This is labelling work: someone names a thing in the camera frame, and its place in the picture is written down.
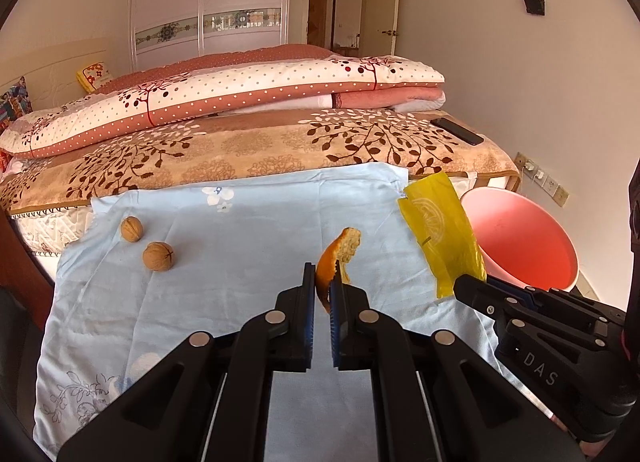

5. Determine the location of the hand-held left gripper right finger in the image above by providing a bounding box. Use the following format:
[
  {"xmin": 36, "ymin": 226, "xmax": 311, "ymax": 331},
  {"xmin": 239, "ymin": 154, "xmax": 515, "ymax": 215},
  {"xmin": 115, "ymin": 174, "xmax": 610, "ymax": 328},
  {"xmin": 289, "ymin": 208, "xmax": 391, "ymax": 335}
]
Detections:
[{"xmin": 327, "ymin": 262, "xmax": 586, "ymax": 462}]

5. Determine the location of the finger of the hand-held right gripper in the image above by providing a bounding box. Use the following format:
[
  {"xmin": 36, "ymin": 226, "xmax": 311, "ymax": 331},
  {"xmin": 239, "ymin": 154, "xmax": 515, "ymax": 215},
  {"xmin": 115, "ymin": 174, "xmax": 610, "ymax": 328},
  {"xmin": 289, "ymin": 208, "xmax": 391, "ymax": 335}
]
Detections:
[
  {"xmin": 452, "ymin": 274, "xmax": 538, "ymax": 338},
  {"xmin": 482, "ymin": 276, "xmax": 551, "ymax": 300}
]

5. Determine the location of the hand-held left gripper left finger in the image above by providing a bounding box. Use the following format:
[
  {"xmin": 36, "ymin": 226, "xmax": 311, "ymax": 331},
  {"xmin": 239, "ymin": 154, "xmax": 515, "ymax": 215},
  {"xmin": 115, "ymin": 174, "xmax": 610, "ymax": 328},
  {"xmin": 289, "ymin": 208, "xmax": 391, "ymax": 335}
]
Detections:
[{"xmin": 56, "ymin": 263, "xmax": 317, "ymax": 462}]

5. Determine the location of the pink plastic bin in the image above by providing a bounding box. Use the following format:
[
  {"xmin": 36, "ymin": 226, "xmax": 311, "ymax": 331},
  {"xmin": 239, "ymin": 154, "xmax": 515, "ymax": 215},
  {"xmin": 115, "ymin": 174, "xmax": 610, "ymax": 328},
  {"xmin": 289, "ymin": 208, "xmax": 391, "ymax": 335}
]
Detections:
[{"xmin": 459, "ymin": 187, "xmax": 581, "ymax": 293}]

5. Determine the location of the orange peel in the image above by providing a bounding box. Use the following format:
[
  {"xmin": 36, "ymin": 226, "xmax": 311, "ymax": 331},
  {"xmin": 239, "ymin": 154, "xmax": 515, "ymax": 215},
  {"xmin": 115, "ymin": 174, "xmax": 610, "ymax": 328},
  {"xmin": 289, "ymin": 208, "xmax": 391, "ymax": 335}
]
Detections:
[{"xmin": 315, "ymin": 227, "xmax": 362, "ymax": 315}]

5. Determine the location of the yellow plastic bag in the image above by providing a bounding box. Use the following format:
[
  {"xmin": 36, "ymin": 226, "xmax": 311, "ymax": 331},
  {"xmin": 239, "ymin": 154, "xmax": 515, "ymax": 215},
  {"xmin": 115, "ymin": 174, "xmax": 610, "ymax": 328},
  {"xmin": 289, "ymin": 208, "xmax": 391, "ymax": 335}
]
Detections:
[{"xmin": 397, "ymin": 172, "xmax": 488, "ymax": 300}]

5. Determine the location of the light blue floral cloth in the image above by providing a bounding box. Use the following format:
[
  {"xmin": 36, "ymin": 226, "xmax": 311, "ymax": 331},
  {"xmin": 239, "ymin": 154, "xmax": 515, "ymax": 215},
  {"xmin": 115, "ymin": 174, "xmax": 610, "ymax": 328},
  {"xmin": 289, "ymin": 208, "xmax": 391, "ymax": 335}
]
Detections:
[{"xmin": 32, "ymin": 162, "xmax": 501, "ymax": 462}]

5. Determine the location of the brown walnut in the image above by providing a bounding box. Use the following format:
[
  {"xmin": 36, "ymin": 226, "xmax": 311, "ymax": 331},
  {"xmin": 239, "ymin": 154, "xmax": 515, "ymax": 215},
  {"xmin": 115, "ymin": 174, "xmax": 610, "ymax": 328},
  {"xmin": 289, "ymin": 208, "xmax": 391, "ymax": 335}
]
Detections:
[
  {"xmin": 120, "ymin": 216, "xmax": 145, "ymax": 243},
  {"xmin": 142, "ymin": 241, "xmax": 176, "ymax": 273}
]

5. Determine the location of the black phone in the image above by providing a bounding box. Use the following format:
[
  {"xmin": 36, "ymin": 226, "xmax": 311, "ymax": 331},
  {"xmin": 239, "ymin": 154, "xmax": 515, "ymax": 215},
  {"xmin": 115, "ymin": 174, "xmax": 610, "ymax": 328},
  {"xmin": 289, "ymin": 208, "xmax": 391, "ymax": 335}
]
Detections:
[{"xmin": 430, "ymin": 117, "xmax": 485, "ymax": 146}]

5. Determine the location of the brown leaf print blanket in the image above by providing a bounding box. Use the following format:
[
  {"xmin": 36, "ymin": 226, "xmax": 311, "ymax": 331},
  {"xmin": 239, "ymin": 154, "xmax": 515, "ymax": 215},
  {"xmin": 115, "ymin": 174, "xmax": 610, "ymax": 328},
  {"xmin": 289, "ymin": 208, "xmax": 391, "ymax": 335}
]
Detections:
[{"xmin": 0, "ymin": 107, "xmax": 521, "ymax": 215}]

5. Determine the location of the folded white sheet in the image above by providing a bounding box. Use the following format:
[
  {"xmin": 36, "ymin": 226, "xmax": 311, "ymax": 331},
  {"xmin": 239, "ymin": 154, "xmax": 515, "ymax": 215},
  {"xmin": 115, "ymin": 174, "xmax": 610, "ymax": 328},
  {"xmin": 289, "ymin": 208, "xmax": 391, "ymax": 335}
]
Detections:
[{"xmin": 225, "ymin": 94, "xmax": 336, "ymax": 117}]

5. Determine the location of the folded pink blanket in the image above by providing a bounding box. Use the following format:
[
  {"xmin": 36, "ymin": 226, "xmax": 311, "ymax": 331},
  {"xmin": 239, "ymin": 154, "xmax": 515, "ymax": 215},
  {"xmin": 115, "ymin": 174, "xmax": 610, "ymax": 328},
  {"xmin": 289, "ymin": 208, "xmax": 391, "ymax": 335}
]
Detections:
[{"xmin": 332, "ymin": 87, "xmax": 447, "ymax": 113}]

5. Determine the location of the folded tree print quilt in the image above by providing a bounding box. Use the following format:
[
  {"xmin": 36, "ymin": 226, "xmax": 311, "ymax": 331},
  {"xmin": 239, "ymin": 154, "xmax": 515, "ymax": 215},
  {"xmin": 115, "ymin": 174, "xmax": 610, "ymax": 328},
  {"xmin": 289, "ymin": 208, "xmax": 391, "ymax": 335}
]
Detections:
[{"xmin": 0, "ymin": 44, "xmax": 447, "ymax": 160}]

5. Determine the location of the black chair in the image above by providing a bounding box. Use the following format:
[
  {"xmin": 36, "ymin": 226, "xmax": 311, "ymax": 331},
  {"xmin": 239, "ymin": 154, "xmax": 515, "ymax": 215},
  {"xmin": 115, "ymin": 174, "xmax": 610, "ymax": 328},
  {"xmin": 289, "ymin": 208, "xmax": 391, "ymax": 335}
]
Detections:
[{"xmin": 0, "ymin": 287, "xmax": 56, "ymax": 448}]

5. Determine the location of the dark wooden nightstand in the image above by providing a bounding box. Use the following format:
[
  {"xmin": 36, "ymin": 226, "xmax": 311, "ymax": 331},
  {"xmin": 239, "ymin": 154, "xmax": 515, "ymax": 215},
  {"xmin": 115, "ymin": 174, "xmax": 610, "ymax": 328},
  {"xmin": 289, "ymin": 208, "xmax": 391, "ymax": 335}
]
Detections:
[{"xmin": 0, "ymin": 212, "xmax": 57, "ymax": 293}]

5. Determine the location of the cream room door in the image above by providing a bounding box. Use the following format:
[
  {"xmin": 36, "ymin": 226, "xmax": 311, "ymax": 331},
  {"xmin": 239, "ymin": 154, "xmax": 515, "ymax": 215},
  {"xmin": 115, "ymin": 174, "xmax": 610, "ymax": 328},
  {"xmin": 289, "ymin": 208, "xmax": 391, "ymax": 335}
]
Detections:
[{"xmin": 362, "ymin": 0, "xmax": 403, "ymax": 58}]

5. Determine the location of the yellow floral pillow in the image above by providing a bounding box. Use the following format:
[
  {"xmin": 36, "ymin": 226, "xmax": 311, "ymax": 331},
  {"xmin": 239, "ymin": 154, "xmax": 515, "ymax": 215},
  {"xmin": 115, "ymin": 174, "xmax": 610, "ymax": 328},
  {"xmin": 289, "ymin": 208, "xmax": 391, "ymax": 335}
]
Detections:
[{"xmin": 76, "ymin": 61, "xmax": 115, "ymax": 93}]

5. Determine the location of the cream bed headboard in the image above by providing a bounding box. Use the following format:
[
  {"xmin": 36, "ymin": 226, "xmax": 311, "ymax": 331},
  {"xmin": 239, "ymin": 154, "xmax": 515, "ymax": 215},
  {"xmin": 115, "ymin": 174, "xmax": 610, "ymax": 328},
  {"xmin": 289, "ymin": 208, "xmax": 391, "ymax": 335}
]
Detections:
[{"xmin": 0, "ymin": 44, "xmax": 113, "ymax": 113}]

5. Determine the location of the colourful patchwork pillow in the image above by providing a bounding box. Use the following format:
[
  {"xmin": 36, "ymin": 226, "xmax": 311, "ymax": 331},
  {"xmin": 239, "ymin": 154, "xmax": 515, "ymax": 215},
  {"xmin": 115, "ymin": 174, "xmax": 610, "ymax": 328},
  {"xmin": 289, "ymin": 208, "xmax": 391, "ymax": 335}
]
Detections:
[{"xmin": 0, "ymin": 76, "xmax": 33, "ymax": 133}]

